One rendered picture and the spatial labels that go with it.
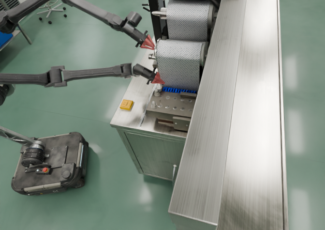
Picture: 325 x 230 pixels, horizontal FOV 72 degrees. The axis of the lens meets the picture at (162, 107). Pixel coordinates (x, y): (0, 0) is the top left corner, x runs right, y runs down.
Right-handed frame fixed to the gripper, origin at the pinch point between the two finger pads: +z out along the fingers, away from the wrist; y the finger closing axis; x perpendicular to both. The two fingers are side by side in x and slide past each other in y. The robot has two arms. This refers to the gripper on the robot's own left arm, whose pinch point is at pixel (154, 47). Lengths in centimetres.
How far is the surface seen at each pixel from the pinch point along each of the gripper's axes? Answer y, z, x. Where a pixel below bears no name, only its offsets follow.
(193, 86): 6.6, 31.7, -0.4
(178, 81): 7.0, 22.9, -3.5
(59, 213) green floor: 80, 16, -152
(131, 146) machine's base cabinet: 31, 28, -62
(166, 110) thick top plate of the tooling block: 24.8, 24.8, -10.7
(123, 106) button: 20.0, 6.0, -38.7
